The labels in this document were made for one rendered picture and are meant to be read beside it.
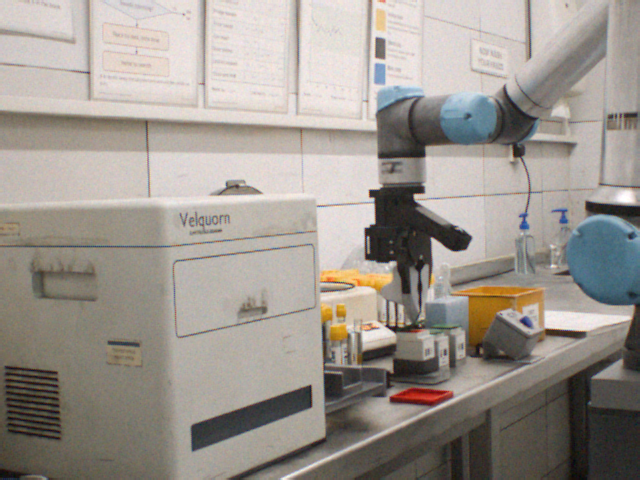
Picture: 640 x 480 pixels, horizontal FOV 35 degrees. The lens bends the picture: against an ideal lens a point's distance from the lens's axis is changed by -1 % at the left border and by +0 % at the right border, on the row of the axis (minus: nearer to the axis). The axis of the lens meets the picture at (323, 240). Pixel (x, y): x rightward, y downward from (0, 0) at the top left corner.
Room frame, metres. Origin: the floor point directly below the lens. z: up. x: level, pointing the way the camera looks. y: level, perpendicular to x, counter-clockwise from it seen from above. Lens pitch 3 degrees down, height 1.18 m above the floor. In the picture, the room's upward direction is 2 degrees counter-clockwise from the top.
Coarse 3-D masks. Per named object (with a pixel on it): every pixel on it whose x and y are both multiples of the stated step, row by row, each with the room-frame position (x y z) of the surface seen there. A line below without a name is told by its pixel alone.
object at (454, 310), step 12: (432, 300) 1.75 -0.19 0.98; (444, 300) 1.75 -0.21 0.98; (456, 300) 1.75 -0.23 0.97; (432, 312) 1.73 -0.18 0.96; (444, 312) 1.72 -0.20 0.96; (456, 312) 1.75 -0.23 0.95; (432, 324) 1.73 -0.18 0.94; (468, 324) 1.80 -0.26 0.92; (468, 336) 1.80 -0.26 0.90; (468, 348) 1.77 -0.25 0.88
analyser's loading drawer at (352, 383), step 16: (336, 368) 1.32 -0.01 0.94; (352, 368) 1.30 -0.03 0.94; (368, 368) 1.35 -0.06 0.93; (384, 368) 1.34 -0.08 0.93; (336, 384) 1.26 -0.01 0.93; (352, 384) 1.29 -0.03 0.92; (368, 384) 1.33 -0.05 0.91; (384, 384) 1.34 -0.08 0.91; (336, 400) 1.24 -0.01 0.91; (352, 400) 1.27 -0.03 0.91
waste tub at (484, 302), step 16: (480, 288) 1.96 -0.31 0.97; (496, 288) 1.95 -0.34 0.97; (512, 288) 1.93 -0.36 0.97; (528, 288) 1.91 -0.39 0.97; (544, 288) 1.90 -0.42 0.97; (480, 304) 1.83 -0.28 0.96; (496, 304) 1.81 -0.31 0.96; (512, 304) 1.80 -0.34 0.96; (528, 304) 1.84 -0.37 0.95; (544, 304) 1.90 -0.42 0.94; (480, 320) 1.83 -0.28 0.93; (544, 320) 1.89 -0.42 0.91; (480, 336) 1.83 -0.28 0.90; (544, 336) 1.89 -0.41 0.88
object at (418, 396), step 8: (400, 392) 1.43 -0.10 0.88; (408, 392) 1.44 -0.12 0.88; (416, 392) 1.45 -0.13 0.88; (424, 392) 1.45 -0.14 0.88; (432, 392) 1.44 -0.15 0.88; (440, 392) 1.43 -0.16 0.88; (448, 392) 1.42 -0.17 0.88; (392, 400) 1.40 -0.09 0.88; (400, 400) 1.39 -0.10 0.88; (408, 400) 1.39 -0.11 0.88; (416, 400) 1.38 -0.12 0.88; (424, 400) 1.37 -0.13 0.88; (432, 400) 1.37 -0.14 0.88; (440, 400) 1.39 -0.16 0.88
